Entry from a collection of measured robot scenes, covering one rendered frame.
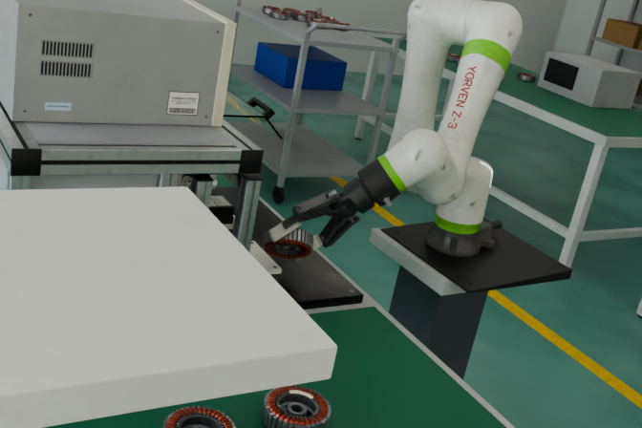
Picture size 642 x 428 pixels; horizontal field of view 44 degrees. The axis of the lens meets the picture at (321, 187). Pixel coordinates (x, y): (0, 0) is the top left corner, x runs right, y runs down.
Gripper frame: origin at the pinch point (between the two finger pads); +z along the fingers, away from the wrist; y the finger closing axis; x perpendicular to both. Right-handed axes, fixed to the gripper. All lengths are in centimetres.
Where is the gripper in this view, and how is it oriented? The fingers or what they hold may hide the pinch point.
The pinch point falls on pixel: (289, 242)
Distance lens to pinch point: 174.9
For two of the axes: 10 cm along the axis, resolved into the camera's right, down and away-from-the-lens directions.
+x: -4.1, -7.2, 5.6
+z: -8.2, 5.6, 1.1
